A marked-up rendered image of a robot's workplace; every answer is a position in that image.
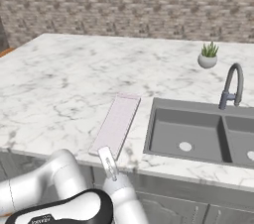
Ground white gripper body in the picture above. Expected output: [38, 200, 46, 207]
[97, 146, 120, 182]

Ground pale pink ice cube tray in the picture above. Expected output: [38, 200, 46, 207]
[87, 92, 142, 162]

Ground grey cupboard door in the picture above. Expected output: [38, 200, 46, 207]
[203, 203, 254, 224]
[136, 190, 210, 224]

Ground grey double sink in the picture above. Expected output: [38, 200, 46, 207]
[142, 97, 254, 170]

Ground green plant in white pot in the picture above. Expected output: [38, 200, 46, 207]
[197, 41, 220, 69]

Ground grey curved tap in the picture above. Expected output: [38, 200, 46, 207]
[218, 62, 245, 111]

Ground orange wooden object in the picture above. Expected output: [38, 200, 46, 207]
[0, 47, 16, 58]

